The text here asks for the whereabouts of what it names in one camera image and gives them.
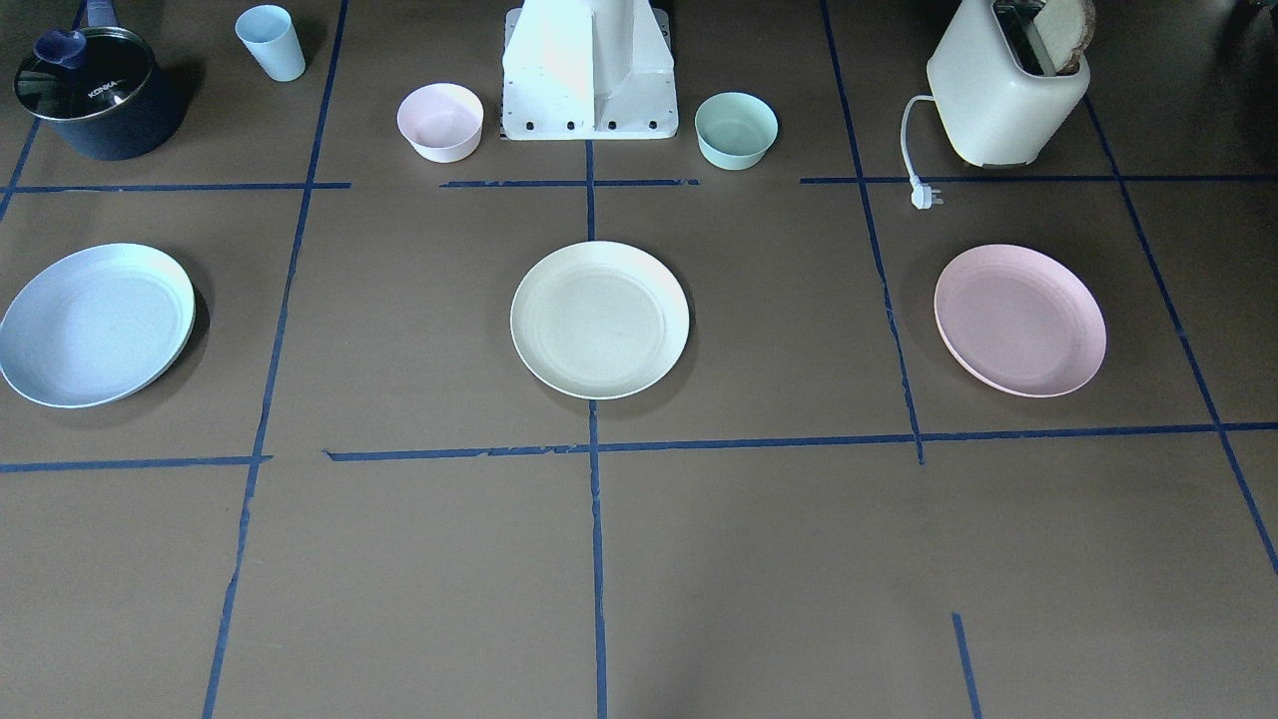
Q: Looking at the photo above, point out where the pink plate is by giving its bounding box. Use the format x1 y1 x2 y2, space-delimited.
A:
933 243 1108 397

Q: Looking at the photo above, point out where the cream plate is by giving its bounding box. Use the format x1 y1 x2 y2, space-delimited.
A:
507 241 691 400

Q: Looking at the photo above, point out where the green bowl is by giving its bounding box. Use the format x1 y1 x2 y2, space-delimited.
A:
694 92 780 170

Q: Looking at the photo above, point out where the pink bowl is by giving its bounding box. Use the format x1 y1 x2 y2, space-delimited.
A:
396 83 484 163

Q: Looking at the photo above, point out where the cream toaster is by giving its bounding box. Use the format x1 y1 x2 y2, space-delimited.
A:
927 1 1091 167

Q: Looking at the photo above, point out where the light blue cup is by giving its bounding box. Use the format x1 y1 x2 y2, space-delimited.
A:
236 4 305 82

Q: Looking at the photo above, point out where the bread slice in toaster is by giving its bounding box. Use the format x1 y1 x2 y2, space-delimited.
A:
1030 0 1097 77

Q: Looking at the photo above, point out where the blue plate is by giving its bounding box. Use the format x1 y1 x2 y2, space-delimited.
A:
1 243 196 407

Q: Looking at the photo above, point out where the dark blue saucepan with lid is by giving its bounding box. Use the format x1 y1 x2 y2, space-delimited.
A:
13 1 187 161

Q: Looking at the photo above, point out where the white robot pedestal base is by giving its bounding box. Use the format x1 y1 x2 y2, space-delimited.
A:
498 1 680 140

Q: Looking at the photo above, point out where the white toaster cable with plug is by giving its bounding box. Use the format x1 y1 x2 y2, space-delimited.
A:
901 95 944 211

